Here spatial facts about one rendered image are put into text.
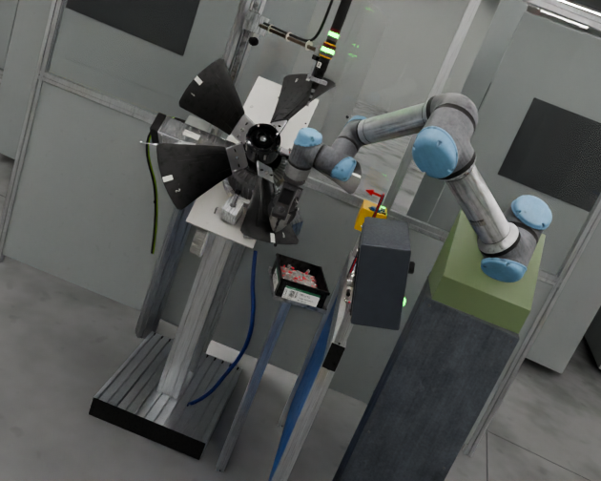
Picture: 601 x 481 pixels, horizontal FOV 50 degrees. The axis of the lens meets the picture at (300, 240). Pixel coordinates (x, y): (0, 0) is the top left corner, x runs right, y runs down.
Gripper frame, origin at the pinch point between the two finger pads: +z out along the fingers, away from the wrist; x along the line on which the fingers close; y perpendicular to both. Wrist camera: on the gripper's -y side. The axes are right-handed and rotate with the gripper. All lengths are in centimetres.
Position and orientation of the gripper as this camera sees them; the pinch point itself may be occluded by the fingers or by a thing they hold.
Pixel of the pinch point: (275, 229)
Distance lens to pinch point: 205.8
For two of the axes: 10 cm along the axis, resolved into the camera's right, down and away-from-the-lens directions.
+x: -9.2, -3.8, 0.2
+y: 2.3, -5.2, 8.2
